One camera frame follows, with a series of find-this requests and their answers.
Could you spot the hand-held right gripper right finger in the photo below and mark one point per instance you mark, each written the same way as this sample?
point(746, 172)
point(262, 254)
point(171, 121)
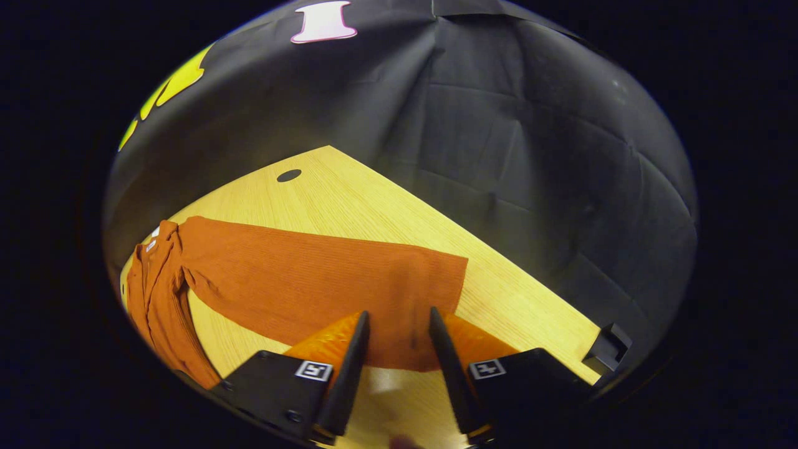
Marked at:
point(452, 374)

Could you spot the black table corner bracket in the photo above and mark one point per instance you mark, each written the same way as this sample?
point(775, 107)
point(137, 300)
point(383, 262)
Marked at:
point(608, 348)

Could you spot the black backdrop cloth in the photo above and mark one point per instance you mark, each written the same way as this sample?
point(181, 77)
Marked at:
point(499, 156)

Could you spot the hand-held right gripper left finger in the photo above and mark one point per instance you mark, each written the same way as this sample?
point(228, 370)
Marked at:
point(349, 374)

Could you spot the orange knit shirt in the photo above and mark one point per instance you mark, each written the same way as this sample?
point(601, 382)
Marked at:
point(312, 280)

